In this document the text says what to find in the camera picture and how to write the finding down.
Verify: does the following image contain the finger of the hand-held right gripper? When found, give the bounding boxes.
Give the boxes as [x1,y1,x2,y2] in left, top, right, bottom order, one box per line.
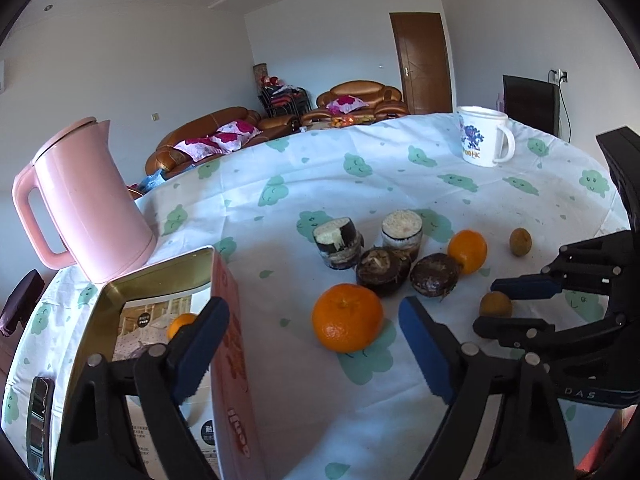
[491,230,633,302]
[472,310,621,361]

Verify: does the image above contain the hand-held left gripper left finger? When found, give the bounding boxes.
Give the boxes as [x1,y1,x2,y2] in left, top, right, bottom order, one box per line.
[52,296,231,480]

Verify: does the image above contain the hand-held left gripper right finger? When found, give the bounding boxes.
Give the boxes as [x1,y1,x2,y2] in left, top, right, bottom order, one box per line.
[399,296,588,480]

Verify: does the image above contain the small orange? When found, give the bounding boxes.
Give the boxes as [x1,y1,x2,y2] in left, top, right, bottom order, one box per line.
[167,312,198,341]
[446,229,488,276]

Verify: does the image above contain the pink metal tin box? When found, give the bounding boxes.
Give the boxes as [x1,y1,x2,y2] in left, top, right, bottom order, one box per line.
[50,246,268,480]

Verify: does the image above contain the dark brown water chestnut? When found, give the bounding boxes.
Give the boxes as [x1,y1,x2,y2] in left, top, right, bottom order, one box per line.
[410,252,463,302]
[355,246,413,298]

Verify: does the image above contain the printed leaflet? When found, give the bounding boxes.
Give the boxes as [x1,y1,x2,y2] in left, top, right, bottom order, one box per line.
[112,290,221,480]

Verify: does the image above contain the large orange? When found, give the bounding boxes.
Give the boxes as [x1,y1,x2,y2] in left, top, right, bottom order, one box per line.
[311,282,385,353]

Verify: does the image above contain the red wooden furniture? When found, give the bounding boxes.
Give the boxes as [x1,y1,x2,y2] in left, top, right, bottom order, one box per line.
[575,405,640,480]

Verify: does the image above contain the white printed mug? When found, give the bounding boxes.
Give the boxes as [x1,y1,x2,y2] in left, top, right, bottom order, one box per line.
[456,106,516,166]

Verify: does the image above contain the blue clothes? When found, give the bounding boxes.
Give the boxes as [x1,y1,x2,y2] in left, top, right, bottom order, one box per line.
[135,170,166,193]

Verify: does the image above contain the black smartphone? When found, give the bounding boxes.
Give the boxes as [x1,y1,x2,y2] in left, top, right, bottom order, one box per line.
[25,376,56,471]

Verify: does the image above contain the pink electric kettle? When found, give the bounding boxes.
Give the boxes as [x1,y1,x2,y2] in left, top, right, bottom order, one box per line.
[11,116,158,285]

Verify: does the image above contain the black television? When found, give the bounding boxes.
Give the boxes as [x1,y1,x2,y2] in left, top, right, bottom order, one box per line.
[502,74,561,137]

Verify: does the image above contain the dark purple chair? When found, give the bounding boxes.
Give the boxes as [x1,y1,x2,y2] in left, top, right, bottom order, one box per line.
[0,269,46,337]

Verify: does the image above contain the white green cloud tablecloth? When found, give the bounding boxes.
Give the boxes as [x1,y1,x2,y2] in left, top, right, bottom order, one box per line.
[0,112,633,480]

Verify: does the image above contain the pink floral pillow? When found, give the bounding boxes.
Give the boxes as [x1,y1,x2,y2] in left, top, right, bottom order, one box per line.
[210,120,263,153]
[326,94,368,115]
[172,137,223,161]

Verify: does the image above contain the long brown leather sofa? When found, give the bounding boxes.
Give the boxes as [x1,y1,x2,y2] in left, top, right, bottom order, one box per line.
[145,106,301,178]

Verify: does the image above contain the cluttered wooden coffee table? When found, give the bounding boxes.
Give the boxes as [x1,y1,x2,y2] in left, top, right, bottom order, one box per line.
[300,114,381,131]

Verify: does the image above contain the brown wooden door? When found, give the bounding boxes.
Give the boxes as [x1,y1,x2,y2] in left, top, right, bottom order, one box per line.
[389,11,453,116]

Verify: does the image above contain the stacked dark chairs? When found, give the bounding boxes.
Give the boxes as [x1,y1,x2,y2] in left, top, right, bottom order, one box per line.
[257,85,308,118]

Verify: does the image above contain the brown leather armchair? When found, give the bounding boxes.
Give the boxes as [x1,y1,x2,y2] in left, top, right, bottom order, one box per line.
[300,79,410,128]

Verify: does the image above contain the black power cable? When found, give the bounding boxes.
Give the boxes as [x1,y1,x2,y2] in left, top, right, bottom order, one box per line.
[550,67,573,141]

